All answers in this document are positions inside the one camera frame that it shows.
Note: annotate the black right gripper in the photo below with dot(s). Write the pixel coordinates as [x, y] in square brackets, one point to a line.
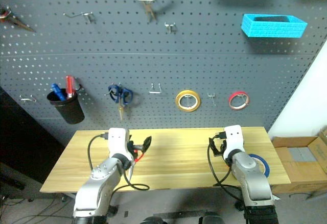
[221, 142]

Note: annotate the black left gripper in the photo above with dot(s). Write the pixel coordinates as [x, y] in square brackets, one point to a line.
[131, 146]

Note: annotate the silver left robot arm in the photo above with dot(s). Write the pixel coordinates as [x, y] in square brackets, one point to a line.
[98, 183]

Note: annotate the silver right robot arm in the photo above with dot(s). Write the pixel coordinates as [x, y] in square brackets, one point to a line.
[251, 180]

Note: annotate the red tape roll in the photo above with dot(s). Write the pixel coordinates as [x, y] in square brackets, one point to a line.
[231, 104]

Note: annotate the short double metal hook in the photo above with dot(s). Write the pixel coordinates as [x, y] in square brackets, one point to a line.
[169, 27]
[211, 97]

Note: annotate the yellow tape roll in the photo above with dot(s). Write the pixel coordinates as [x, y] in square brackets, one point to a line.
[178, 105]

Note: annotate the metal loop pegboard hook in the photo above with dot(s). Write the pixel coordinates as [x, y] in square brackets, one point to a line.
[155, 91]

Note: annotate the blue tape roll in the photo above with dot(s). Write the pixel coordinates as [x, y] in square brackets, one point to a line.
[267, 169]

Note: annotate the dark rounded shape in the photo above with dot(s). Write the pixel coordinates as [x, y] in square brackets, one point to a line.
[212, 220]
[151, 220]

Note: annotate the dark grey pegboard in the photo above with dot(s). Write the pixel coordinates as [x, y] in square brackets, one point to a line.
[163, 60]

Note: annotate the black cup holder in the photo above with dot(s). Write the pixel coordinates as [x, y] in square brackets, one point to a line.
[67, 109]

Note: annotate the open cardboard box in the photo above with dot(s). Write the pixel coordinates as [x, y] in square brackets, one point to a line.
[299, 168]

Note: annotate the black cabinet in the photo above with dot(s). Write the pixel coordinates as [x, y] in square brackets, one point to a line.
[23, 142]

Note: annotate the curved metal pegboard hook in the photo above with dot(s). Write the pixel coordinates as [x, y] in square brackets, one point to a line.
[28, 99]

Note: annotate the blue plastic bin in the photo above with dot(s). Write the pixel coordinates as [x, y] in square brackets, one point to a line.
[273, 28]

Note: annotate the long metal pegboard hook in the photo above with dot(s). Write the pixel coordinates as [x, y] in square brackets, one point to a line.
[81, 14]

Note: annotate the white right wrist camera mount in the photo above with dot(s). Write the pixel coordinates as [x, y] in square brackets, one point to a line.
[233, 138]

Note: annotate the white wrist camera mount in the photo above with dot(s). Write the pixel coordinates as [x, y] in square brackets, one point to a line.
[233, 138]
[117, 141]

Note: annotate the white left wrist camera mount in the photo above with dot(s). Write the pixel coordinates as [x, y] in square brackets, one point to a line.
[117, 141]

